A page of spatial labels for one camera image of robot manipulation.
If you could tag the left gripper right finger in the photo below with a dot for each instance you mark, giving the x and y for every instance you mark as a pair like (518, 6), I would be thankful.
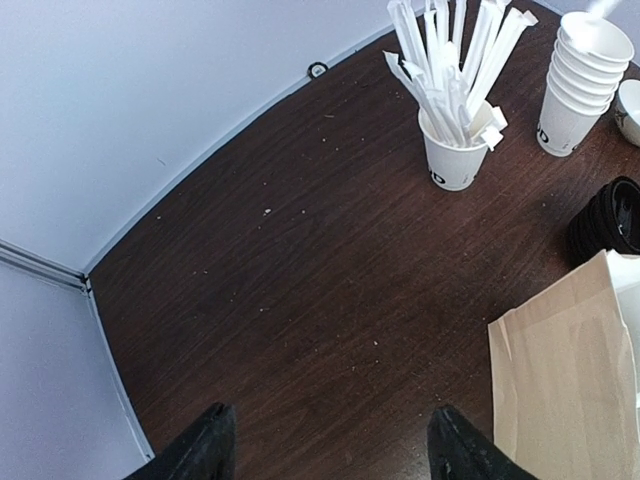
(458, 450)

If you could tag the stack of white paper cups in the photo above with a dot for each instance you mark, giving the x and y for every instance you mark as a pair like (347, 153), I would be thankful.
(588, 61)

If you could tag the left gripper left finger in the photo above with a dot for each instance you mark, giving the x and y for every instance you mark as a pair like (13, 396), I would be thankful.
(206, 449)

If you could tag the brown paper bag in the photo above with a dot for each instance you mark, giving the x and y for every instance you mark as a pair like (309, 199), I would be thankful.
(565, 374)

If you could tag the small round wall sticker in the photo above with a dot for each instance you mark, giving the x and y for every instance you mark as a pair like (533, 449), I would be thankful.
(316, 69)

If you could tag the bundle of wrapped straws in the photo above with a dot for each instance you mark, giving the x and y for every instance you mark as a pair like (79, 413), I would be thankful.
(448, 80)

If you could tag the stack of black lids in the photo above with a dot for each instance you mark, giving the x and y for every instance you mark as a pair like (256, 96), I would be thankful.
(610, 221)

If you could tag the paper cup holding straws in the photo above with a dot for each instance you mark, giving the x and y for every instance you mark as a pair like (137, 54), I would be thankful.
(451, 168)

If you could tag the white round bowl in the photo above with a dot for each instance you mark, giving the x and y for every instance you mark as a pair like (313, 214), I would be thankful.
(627, 110)

